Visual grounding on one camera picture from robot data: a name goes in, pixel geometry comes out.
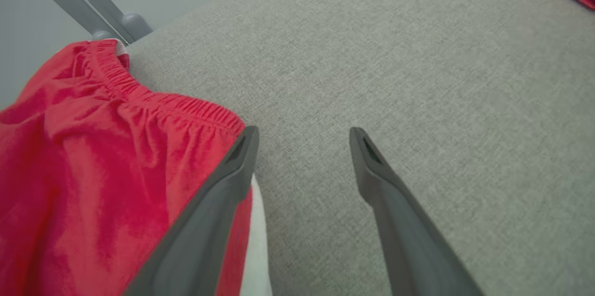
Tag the red shorts with elastic waistband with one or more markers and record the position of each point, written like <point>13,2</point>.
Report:
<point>93,170</point>

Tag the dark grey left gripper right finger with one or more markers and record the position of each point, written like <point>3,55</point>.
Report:
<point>409,240</point>

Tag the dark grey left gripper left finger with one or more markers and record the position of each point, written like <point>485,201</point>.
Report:
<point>204,231</point>

